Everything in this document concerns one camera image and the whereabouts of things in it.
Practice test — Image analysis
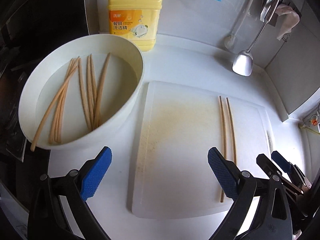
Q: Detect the black glass cooktop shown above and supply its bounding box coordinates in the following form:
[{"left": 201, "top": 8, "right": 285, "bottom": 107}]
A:
[{"left": 0, "top": 0, "right": 98, "bottom": 160}]

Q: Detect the white round plastic basin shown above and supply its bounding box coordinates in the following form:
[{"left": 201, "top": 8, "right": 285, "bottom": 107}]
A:
[{"left": 19, "top": 34, "right": 146, "bottom": 151}]

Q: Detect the white-handled bottle brush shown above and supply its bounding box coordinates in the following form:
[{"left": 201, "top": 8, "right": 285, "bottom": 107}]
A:
[{"left": 223, "top": 0, "right": 258, "bottom": 50}]

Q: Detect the hanging metal turner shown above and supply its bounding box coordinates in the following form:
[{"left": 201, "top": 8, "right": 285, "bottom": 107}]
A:
[{"left": 259, "top": 0, "right": 274, "bottom": 23}]

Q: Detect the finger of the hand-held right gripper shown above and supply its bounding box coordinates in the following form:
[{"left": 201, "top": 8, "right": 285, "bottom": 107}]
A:
[
  {"left": 256, "top": 154, "right": 304, "bottom": 196},
  {"left": 271, "top": 150, "right": 312, "bottom": 187}
]

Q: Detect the pale hanging cloth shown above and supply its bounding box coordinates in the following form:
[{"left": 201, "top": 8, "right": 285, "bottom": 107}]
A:
[{"left": 275, "top": 4, "right": 300, "bottom": 40}]

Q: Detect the white plastic cutting board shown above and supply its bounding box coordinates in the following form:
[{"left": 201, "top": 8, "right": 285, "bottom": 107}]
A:
[{"left": 131, "top": 80, "right": 273, "bottom": 220}]

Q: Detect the light wooden chopstick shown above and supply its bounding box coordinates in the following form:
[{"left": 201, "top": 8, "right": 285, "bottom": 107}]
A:
[
  {"left": 226, "top": 97, "right": 238, "bottom": 164},
  {"left": 219, "top": 95, "right": 227, "bottom": 203}
]

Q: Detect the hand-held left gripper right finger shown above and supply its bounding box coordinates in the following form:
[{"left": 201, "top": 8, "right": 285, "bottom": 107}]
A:
[{"left": 207, "top": 147, "right": 293, "bottom": 240}]

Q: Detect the metal cooking spatula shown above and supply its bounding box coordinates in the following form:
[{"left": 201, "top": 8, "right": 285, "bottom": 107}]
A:
[{"left": 232, "top": 0, "right": 279, "bottom": 77}]

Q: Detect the pile of wooden chopsticks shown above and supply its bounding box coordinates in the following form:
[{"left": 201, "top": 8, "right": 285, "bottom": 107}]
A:
[{"left": 30, "top": 52, "right": 111, "bottom": 152}]

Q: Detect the yellow dish soap pump bottle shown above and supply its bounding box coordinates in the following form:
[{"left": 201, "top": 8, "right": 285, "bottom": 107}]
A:
[{"left": 107, "top": 0, "right": 165, "bottom": 52}]

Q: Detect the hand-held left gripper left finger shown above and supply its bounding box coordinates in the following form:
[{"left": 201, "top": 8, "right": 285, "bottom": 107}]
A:
[{"left": 27, "top": 146, "right": 113, "bottom": 240}]

